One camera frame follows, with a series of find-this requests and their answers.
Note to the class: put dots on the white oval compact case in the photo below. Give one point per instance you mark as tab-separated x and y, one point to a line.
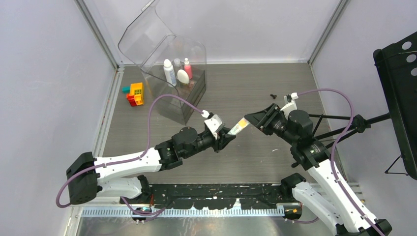
183	78

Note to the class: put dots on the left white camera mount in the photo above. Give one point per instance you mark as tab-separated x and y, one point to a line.
213	122

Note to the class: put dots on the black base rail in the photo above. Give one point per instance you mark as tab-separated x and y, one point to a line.
214	196

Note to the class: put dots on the pink spray bottle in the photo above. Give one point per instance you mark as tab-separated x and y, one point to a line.
187	68

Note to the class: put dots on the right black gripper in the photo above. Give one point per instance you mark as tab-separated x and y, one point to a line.
262	119

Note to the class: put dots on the colourful toy block stack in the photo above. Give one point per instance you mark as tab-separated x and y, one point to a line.
134	94

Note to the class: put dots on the black tripod stand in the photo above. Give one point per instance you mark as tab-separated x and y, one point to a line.
359	124

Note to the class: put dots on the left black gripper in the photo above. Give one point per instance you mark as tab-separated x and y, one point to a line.
223	138

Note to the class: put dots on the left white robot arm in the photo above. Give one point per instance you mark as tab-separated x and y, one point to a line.
92	177

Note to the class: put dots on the clear small bottle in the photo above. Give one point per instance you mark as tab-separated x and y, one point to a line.
177	65

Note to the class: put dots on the small printed cream tube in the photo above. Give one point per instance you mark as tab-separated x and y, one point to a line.
240	125

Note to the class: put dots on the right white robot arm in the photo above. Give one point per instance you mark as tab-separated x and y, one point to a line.
341	210

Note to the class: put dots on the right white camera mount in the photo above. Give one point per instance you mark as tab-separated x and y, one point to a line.
290	104

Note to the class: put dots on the white cylindrical bottle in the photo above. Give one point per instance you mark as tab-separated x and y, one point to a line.
169	73

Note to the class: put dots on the clear acrylic drawer organizer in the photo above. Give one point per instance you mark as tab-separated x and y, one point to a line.
147	41

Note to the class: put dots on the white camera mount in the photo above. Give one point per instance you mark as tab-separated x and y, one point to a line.
290	104
213	122

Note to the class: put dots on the black perforated panel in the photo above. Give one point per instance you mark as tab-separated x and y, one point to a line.
398	77

